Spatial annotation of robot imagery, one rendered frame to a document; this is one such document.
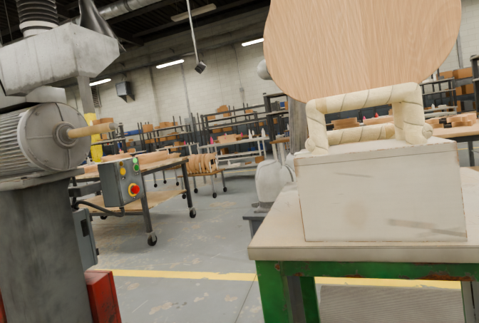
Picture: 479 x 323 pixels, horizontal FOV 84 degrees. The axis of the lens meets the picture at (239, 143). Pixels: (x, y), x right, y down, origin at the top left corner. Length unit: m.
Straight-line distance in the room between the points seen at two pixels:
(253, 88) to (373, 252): 11.76
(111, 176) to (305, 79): 0.96
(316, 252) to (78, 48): 0.78
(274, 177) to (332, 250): 0.94
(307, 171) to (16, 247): 1.08
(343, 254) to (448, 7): 0.47
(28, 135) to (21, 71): 0.20
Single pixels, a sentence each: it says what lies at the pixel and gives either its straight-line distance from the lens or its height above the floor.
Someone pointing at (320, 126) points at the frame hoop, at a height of 1.16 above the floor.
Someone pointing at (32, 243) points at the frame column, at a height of 0.88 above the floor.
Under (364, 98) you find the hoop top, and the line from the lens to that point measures 0.54.
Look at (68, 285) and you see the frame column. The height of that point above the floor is 0.67.
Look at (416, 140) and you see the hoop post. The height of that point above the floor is 1.11.
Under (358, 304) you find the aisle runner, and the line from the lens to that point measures 2.05.
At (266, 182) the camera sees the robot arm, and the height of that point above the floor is 0.87.
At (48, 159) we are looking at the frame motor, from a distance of 1.11.
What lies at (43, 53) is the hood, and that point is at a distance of 0.97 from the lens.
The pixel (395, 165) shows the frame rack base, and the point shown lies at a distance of 0.55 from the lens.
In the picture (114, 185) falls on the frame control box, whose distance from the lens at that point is 1.29.
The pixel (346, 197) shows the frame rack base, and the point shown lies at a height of 1.02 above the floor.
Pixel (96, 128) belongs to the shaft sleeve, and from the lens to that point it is 1.02.
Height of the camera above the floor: 1.18
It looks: 3 degrees down
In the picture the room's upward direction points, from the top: 9 degrees counter-clockwise
